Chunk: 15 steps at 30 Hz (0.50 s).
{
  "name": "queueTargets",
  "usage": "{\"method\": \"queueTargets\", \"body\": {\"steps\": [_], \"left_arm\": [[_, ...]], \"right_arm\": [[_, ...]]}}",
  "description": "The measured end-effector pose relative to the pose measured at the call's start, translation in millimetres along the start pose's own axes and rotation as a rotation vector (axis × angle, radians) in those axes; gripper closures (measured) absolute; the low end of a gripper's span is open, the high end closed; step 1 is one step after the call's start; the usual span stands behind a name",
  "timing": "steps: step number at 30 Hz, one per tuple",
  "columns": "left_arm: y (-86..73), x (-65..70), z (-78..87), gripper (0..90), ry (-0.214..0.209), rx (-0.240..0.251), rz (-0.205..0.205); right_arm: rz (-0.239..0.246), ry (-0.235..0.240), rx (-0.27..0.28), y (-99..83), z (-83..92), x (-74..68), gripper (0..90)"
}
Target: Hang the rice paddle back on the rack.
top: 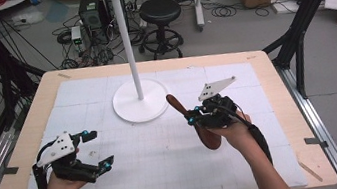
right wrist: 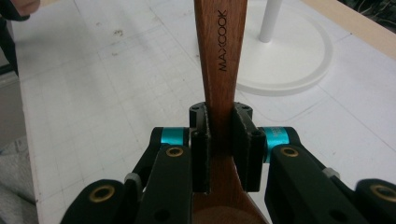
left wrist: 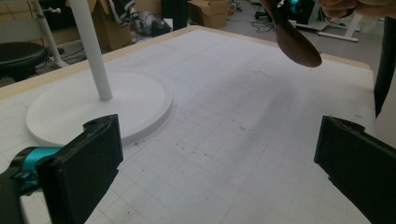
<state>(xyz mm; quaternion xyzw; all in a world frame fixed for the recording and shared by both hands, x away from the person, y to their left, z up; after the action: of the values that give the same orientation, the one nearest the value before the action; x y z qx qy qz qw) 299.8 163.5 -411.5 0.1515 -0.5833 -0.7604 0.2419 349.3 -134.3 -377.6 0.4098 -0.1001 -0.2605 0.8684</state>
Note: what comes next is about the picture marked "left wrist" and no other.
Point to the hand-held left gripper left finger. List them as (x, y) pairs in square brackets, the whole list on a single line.
[(81, 168)]

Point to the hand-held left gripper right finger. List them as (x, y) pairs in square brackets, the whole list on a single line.
[(361, 161)]

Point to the brown wooden spoon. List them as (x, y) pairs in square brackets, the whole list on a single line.
[(295, 46)]

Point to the white hook stand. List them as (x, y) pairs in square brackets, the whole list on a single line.
[(93, 62)]

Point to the low cardboard box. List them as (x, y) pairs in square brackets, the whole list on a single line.
[(208, 14)]

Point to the white grid mat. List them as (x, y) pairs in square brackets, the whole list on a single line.
[(233, 155)]

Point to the black round stool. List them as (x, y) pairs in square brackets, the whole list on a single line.
[(18, 56)]

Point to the grey rounded device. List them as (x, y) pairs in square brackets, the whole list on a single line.
[(149, 23)]

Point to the white stand leg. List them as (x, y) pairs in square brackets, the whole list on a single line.
[(46, 34)]

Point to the tall cardboard box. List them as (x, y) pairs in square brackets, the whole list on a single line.
[(115, 34)]

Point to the striped dark clothing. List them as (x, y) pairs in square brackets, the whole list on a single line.
[(123, 7)]

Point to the white desk frame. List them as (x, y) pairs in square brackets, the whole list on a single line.
[(345, 31)]

